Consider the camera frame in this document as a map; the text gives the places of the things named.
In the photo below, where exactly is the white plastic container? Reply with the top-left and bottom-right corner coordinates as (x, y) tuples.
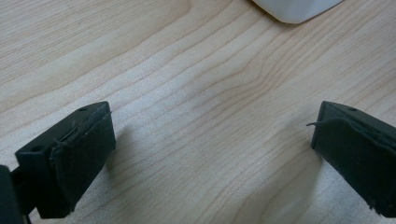
(251, 0), (345, 25)

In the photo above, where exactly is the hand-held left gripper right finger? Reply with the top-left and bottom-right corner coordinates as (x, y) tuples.
(306, 100), (396, 218)

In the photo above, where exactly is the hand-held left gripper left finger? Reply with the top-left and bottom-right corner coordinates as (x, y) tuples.
(14, 101), (117, 219)

